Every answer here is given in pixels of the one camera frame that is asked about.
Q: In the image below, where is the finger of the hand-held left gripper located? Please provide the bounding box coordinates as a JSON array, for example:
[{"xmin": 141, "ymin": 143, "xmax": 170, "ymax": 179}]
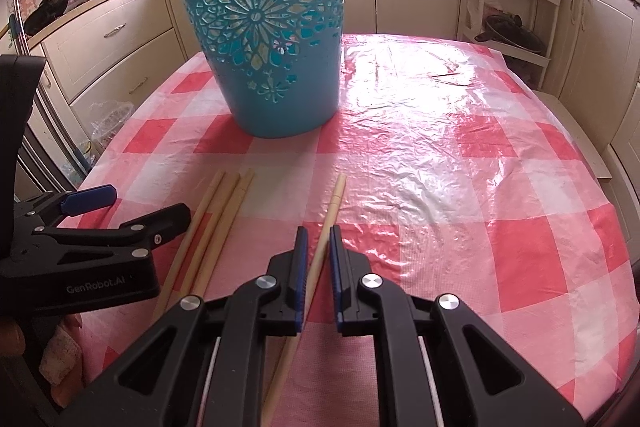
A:
[
  {"xmin": 31, "ymin": 203, "xmax": 192, "ymax": 259},
  {"xmin": 17, "ymin": 185, "xmax": 119, "ymax": 229}
]

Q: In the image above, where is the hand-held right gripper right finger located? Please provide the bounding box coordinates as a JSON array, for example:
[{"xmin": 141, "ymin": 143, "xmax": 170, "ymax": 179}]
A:
[{"xmin": 327, "ymin": 225, "xmax": 586, "ymax": 427}]

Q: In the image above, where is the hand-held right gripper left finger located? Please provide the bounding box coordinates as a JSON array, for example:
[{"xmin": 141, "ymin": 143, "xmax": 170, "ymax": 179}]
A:
[{"xmin": 57, "ymin": 226, "xmax": 310, "ymax": 427}]

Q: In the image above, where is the pale wooden chopstick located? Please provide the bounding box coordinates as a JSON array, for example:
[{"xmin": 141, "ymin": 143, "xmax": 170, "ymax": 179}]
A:
[
  {"xmin": 172, "ymin": 173, "xmax": 242, "ymax": 303},
  {"xmin": 200, "ymin": 170, "xmax": 256, "ymax": 299},
  {"xmin": 150, "ymin": 171, "xmax": 226, "ymax": 320},
  {"xmin": 262, "ymin": 173, "xmax": 348, "ymax": 427}
]

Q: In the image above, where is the teal cutout plastic basket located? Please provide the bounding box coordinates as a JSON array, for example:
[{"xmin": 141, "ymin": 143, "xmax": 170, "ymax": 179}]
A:
[{"xmin": 166, "ymin": 0, "xmax": 348, "ymax": 139}]

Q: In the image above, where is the steel refrigerator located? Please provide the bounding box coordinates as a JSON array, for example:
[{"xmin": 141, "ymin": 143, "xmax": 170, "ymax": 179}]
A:
[{"xmin": 15, "ymin": 97, "xmax": 96, "ymax": 205}]

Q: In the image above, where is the floral waste bin with bag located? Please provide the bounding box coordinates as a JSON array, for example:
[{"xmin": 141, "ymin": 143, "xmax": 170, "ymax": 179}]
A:
[{"xmin": 90, "ymin": 99, "xmax": 136, "ymax": 158}]

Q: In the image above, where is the pink checked plastic tablecloth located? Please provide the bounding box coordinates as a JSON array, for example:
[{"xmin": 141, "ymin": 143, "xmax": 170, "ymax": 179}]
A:
[{"xmin": 80, "ymin": 33, "xmax": 636, "ymax": 427}]

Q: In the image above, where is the cream drawer cabinet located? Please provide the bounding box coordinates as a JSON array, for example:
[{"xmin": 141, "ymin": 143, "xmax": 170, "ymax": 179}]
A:
[{"xmin": 42, "ymin": 0, "xmax": 190, "ymax": 104}]

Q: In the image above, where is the black wok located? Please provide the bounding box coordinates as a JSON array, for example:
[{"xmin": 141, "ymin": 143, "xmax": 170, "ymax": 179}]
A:
[{"xmin": 24, "ymin": 0, "xmax": 70, "ymax": 35}]

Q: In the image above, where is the beige bench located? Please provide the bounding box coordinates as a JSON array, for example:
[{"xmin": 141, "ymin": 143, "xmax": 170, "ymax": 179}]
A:
[{"xmin": 532, "ymin": 89, "xmax": 613, "ymax": 180}]

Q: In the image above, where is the dark pan with glass lid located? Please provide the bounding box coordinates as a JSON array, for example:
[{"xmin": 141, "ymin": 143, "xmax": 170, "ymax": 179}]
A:
[{"xmin": 475, "ymin": 14, "xmax": 548, "ymax": 55}]

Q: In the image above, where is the cream tall door cabinet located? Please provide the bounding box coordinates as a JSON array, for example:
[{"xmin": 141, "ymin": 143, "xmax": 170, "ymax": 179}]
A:
[{"xmin": 545, "ymin": 0, "xmax": 640, "ymax": 158}]

